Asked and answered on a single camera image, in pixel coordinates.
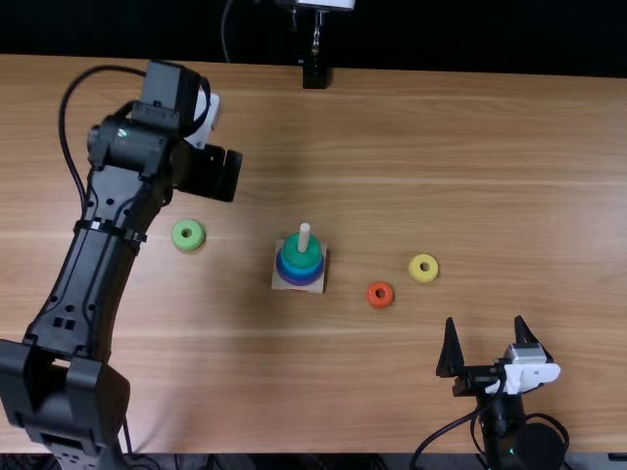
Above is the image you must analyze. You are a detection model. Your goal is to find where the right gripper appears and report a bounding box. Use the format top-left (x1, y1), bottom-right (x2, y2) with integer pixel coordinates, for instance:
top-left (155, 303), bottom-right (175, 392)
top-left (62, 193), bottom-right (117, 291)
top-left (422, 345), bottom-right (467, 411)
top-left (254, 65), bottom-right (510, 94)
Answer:
top-left (437, 315), bottom-right (545, 398)

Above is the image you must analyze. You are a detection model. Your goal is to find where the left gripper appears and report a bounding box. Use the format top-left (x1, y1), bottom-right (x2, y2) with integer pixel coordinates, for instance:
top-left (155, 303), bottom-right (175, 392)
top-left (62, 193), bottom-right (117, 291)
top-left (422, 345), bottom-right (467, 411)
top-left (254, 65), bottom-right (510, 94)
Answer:
top-left (170, 141), bottom-right (245, 203)

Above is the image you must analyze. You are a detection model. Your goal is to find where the wooden peg base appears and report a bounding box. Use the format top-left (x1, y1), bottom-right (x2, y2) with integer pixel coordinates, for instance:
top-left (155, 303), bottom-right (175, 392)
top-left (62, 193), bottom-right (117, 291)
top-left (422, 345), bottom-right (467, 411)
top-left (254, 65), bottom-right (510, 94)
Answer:
top-left (270, 222), bottom-right (330, 295)

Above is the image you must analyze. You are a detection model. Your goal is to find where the black clamp stand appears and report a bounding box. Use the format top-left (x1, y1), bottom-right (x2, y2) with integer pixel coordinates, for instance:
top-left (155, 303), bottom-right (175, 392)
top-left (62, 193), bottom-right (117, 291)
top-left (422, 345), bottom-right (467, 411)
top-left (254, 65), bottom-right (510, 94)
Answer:
top-left (289, 7), bottom-right (334, 90)

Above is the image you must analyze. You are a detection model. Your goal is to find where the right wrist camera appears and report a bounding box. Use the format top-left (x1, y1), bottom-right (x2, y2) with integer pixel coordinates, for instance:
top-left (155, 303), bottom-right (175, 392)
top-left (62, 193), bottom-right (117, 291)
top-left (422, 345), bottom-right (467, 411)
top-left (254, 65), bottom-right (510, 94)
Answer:
top-left (489, 342), bottom-right (562, 397)

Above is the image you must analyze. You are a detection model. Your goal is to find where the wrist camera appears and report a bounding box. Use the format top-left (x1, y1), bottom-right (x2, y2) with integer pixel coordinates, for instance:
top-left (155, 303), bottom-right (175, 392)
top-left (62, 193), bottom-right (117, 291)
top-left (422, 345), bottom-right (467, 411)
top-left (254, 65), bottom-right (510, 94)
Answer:
top-left (489, 342), bottom-right (562, 397)
top-left (183, 92), bottom-right (222, 151)

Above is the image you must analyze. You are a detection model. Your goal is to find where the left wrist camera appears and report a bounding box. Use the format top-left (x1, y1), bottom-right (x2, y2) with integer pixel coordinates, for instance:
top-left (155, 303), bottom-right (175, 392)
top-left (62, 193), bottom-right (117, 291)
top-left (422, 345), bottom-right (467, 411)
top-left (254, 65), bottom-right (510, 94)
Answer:
top-left (183, 92), bottom-right (222, 151)

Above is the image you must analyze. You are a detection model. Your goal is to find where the light green ring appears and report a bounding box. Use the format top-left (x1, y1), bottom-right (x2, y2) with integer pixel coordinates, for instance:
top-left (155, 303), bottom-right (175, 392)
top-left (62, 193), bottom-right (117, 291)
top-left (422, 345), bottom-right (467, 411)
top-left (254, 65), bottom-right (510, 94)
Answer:
top-left (170, 218), bottom-right (207, 255)

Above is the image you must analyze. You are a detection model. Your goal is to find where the yellow ring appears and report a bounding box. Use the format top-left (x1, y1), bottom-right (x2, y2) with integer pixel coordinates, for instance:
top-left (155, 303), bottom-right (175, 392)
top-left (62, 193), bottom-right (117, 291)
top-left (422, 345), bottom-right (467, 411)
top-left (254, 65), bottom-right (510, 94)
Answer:
top-left (408, 253), bottom-right (441, 285)

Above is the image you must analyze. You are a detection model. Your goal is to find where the black cable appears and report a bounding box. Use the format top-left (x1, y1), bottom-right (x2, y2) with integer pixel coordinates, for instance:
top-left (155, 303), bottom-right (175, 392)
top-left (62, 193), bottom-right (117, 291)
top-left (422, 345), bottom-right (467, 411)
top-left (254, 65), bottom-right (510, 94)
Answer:
top-left (410, 405), bottom-right (486, 470)
top-left (57, 66), bottom-right (148, 207)

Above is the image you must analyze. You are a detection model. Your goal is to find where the dark green ring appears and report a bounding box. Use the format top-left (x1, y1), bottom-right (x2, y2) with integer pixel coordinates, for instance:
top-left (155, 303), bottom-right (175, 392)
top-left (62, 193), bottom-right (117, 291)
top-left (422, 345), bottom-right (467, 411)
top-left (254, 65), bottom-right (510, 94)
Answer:
top-left (280, 232), bottom-right (324, 268)

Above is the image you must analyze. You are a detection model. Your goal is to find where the orange ring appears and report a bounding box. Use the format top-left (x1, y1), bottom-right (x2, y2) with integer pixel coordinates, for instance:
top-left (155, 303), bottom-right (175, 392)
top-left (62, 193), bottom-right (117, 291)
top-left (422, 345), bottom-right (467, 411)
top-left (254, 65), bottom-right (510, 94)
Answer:
top-left (366, 281), bottom-right (396, 309)

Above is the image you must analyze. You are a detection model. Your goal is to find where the dark blue ring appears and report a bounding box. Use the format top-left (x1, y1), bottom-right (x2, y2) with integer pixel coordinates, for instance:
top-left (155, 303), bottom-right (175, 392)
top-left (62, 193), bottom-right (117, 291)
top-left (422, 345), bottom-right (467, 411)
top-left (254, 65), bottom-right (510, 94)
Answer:
top-left (274, 253), bottom-right (325, 283)

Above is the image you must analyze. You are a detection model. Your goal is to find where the light blue ring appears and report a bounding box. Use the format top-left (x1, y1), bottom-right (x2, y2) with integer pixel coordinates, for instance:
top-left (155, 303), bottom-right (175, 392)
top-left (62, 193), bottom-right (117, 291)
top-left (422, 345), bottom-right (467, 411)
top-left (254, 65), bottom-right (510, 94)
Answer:
top-left (276, 249), bottom-right (325, 276)

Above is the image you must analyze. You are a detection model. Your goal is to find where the grey cable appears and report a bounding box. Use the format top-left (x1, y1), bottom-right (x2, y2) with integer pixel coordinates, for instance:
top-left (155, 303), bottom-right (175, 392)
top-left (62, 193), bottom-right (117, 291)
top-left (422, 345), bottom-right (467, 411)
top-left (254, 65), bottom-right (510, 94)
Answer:
top-left (219, 0), bottom-right (237, 64)

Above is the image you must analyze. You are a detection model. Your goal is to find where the purple ring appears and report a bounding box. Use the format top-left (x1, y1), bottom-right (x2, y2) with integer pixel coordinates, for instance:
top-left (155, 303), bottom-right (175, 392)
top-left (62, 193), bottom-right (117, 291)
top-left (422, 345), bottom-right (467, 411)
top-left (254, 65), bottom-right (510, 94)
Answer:
top-left (276, 266), bottom-right (324, 287)

